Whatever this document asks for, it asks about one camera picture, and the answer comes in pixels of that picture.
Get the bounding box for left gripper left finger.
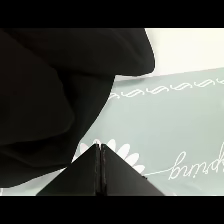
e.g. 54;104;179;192
35;142;102;197

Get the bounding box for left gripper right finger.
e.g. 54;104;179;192
99;143;166;197

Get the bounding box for black garment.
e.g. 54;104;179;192
0;27;157;189

